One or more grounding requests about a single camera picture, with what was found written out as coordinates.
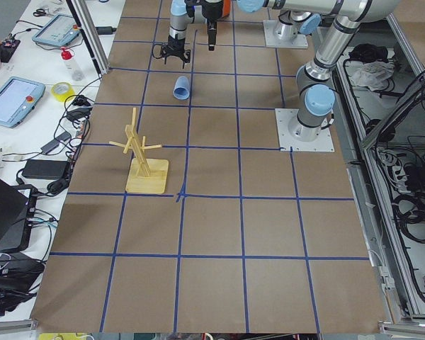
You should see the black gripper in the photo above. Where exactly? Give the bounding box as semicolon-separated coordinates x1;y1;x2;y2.
160;35;191;69

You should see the light blue plastic cup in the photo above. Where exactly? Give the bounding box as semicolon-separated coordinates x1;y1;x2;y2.
173;76;191;101

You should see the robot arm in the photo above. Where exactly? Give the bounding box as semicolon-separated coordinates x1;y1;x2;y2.
159;1;206;67
237;1;399;142

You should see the wooden cup rack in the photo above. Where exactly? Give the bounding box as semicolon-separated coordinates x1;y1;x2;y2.
109;108;169;194

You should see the blue teach pendant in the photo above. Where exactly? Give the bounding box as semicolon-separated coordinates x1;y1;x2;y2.
0;76;46;128
32;14;79;47

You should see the yellow tape roll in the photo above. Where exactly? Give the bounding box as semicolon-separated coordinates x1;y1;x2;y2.
51;81;75;102

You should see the black power adapter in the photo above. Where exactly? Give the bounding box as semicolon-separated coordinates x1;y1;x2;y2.
22;159;69;180

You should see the white crumpled cloth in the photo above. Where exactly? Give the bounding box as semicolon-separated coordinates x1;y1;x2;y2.
351;61;395;91

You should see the black laptop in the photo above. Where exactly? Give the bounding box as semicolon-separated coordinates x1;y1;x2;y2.
0;179;37;254

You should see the aluminium frame post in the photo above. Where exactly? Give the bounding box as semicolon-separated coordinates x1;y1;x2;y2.
66;0;109;77

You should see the black cable bundle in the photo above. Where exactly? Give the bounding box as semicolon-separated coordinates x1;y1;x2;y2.
16;76;103;196

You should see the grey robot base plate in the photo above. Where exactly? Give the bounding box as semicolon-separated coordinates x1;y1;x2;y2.
275;108;334;152

